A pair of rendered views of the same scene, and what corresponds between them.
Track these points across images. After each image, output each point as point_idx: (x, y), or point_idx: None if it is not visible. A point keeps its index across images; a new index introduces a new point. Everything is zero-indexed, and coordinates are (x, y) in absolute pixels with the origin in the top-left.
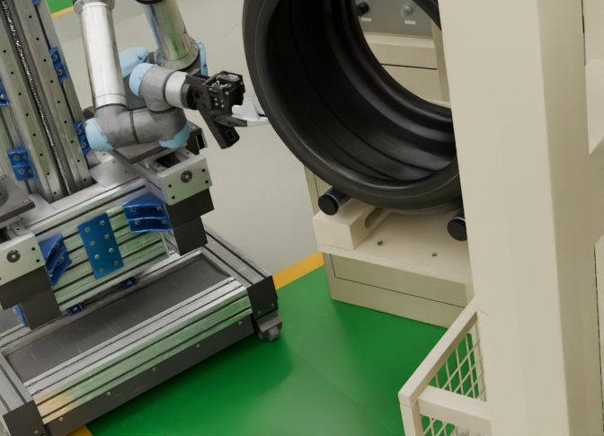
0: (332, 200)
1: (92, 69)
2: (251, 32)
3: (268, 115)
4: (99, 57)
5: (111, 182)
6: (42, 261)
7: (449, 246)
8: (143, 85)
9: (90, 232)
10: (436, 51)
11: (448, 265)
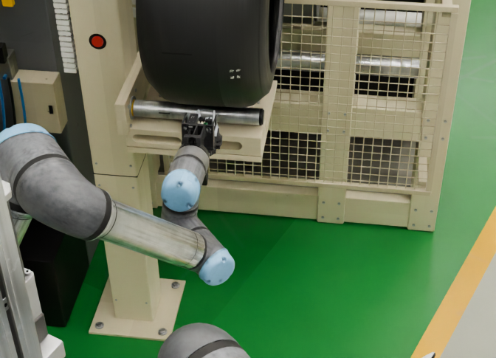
0: (263, 108)
1: (173, 232)
2: (265, 7)
3: (263, 71)
4: (162, 220)
5: None
6: None
7: None
8: (199, 182)
9: None
10: (122, 40)
11: (266, 95)
